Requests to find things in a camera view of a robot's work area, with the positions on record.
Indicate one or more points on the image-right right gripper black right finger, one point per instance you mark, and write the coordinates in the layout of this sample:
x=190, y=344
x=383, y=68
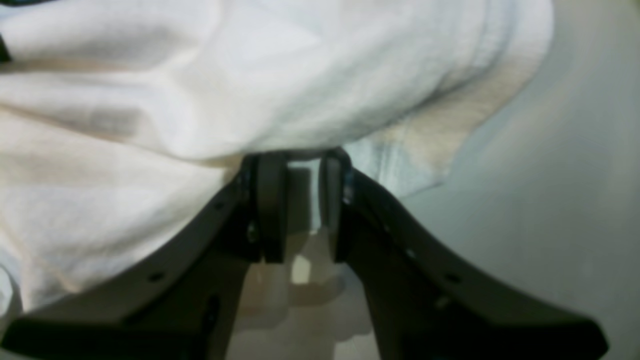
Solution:
x=425, y=301

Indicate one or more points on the white printed t-shirt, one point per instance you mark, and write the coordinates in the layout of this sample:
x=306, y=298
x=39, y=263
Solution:
x=120, y=119

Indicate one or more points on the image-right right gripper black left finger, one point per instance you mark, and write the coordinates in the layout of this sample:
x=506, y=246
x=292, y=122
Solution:
x=180, y=302

